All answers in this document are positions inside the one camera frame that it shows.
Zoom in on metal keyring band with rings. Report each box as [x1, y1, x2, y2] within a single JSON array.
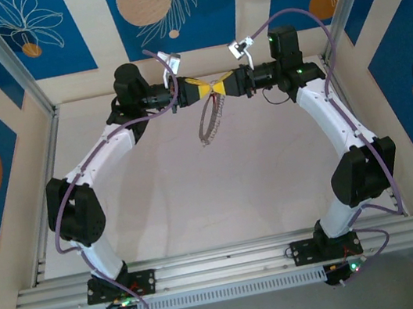
[[189, 78, 233, 149]]

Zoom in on blue panel with beige circle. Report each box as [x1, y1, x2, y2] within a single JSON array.
[[102, 0, 250, 66]]

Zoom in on small controller circuit board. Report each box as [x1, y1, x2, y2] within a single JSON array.
[[322, 257, 371, 289], [104, 296, 142, 309]]

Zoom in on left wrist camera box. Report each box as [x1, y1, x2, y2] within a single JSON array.
[[155, 48, 183, 77]]

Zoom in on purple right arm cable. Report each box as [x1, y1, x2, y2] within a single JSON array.
[[248, 0, 413, 292]]

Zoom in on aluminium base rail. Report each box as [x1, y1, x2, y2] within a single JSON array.
[[7, 211, 413, 309]]

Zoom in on grey slotted cable duct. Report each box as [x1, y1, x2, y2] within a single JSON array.
[[63, 264, 331, 309]]

